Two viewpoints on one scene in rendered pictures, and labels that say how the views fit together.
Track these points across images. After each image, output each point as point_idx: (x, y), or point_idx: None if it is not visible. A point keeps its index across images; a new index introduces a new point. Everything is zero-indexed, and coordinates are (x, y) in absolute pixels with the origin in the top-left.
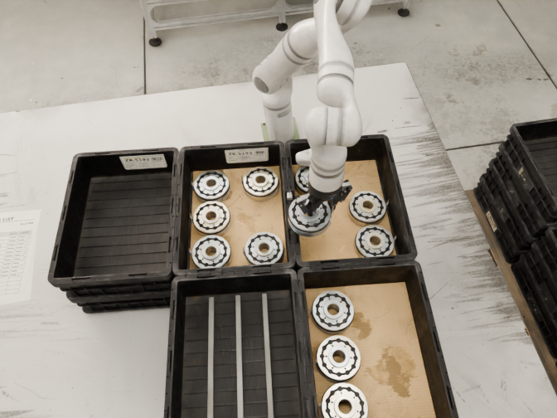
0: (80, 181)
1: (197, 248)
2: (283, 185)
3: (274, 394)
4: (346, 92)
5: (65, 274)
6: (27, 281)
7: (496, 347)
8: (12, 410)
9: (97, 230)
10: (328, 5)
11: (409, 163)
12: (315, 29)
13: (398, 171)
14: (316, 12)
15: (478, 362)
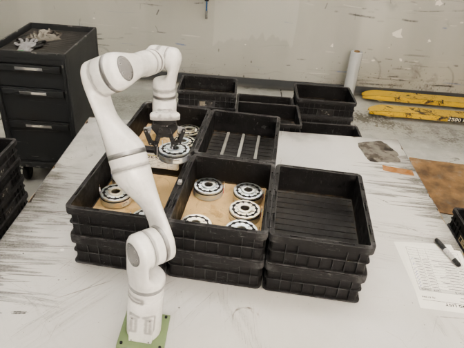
0: (365, 244)
1: (257, 195)
2: (181, 190)
3: (221, 145)
4: (150, 47)
5: (355, 194)
6: (402, 252)
7: (79, 166)
8: (376, 195)
9: (342, 230)
10: (131, 54)
11: (25, 271)
12: (123, 122)
13: (43, 267)
14: (137, 70)
15: (95, 163)
